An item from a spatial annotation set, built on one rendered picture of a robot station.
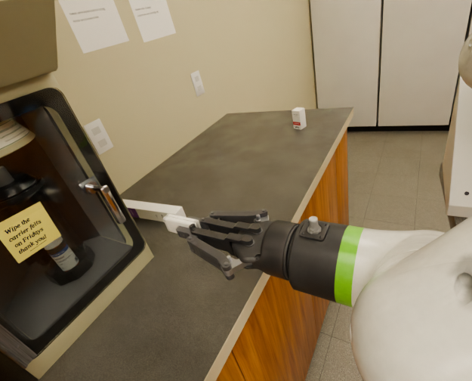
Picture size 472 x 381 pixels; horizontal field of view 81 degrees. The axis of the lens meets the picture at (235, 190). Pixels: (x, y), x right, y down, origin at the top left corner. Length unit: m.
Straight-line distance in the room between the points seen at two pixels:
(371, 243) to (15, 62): 0.53
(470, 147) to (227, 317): 0.63
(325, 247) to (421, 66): 2.91
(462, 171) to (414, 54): 2.43
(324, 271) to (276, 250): 0.06
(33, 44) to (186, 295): 0.52
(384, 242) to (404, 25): 2.85
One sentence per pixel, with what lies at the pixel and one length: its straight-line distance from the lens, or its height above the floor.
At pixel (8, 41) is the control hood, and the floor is 1.46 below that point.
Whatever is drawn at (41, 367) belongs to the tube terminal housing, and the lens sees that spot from 0.72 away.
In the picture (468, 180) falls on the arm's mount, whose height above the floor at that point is 1.01.
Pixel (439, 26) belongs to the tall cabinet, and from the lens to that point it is 3.12.
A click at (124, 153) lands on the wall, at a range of 1.21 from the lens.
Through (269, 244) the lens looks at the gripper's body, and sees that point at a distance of 0.36.
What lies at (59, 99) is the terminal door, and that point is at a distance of 0.60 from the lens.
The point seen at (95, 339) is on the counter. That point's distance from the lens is 0.70.
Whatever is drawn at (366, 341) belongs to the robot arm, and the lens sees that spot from 0.21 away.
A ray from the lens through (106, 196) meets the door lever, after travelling 0.59.
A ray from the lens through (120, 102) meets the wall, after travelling 1.22.
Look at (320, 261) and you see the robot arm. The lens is 0.33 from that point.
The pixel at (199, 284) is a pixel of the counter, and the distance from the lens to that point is 0.66.
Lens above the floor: 1.42
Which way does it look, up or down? 32 degrees down
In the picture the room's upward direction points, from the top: 16 degrees counter-clockwise
